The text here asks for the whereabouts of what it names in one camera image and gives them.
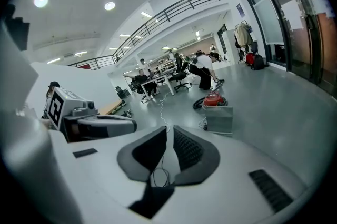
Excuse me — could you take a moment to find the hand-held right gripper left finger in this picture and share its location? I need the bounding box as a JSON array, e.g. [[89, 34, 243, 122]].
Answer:
[[117, 125, 169, 182]]

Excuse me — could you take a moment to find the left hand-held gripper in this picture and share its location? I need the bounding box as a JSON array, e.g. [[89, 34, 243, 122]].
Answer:
[[48, 86, 138, 144]]

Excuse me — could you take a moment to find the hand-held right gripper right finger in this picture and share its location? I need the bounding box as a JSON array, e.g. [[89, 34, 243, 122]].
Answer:
[[173, 125, 221, 187]]

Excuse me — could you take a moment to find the grey dust bag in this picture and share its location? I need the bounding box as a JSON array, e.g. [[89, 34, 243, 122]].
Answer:
[[204, 105, 234, 137]]

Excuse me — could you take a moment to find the red vacuum cleaner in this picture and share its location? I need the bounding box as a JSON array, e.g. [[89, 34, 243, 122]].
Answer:
[[202, 91, 229, 108]]

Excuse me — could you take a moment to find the red bag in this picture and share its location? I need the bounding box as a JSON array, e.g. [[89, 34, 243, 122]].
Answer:
[[245, 52, 256, 67]]

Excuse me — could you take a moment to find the wooden board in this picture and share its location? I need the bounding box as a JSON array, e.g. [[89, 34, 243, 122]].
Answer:
[[98, 98, 126, 116]]

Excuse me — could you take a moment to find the small black chair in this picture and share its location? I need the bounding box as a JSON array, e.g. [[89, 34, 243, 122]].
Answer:
[[115, 86, 131, 99]]

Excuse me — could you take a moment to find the white partition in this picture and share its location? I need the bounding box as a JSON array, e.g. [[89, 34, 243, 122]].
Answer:
[[25, 61, 124, 118]]

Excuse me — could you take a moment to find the white office desk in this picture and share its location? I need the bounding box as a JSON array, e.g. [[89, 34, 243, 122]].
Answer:
[[140, 72, 176, 101]]

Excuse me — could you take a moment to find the black office chair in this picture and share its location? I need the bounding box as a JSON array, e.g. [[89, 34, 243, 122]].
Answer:
[[167, 53, 192, 93]]

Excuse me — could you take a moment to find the black backpack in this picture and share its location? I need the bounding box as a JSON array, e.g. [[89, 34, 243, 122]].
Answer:
[[251, 54, 265, 71]]

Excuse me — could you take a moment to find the black metal railing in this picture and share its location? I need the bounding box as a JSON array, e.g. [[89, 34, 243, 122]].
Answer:
[[67, 0, 221, 70]]

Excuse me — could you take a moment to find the coat rack with coats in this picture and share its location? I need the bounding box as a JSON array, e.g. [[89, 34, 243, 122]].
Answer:
[[233, 20, 254, 65]]

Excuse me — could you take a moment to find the glass door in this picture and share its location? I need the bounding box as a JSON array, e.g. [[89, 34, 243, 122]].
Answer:
[[238, 0, 337, 99]]

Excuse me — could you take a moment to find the thin black cable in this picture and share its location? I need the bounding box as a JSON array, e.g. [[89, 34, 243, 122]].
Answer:
[[152, 154, 171, 188]]

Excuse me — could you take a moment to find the white floor cable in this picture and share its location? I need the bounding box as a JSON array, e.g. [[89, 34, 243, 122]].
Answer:
[[157, 93, 170, 127]]

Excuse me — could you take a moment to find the black vacuum hose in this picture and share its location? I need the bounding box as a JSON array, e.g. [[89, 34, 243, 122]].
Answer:
[[192, 97, 212, 110]]

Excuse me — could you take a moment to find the blue wall poster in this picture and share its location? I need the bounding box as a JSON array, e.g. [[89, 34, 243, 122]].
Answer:
[[236, 3, 247, 18]]

